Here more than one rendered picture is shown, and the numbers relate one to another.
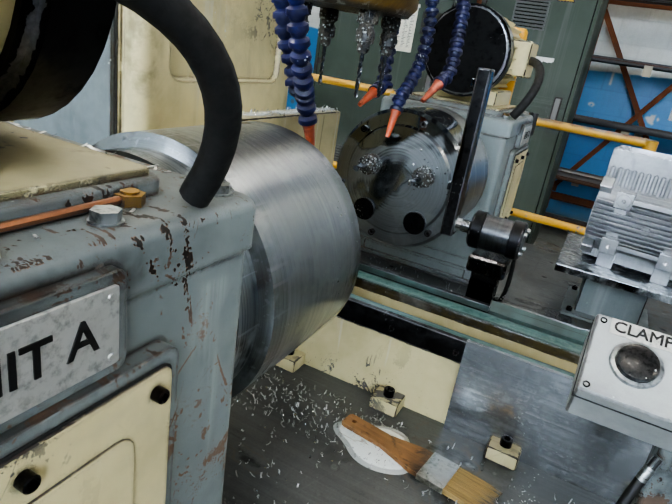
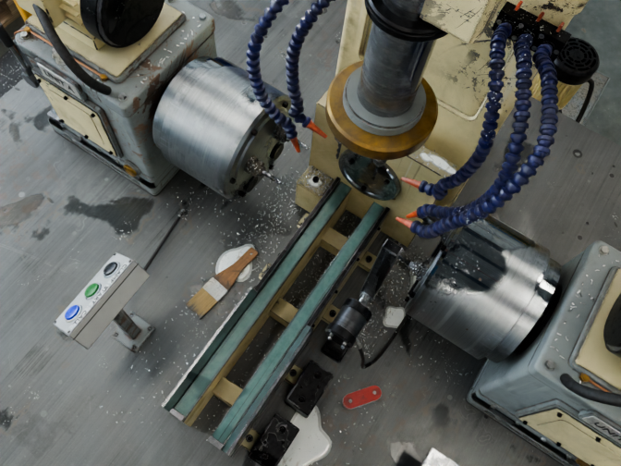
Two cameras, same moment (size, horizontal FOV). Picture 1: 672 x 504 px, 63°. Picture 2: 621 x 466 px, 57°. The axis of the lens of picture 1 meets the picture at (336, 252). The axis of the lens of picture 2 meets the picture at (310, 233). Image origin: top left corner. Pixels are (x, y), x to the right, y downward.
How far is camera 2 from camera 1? 1.22 m
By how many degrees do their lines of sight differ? 71
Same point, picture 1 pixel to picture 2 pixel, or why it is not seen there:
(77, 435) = (75, 102)
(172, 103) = not seen: hidden behind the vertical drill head
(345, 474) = (216, 245)
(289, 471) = (218, 221)
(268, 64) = (468, 106)
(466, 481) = (207, 300)
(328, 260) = (195, 165)
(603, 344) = (123, 260)
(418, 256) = not seen: hidden behind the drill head
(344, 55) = not seen: outside the picture
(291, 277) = (170, 149)
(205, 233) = (103, 99)
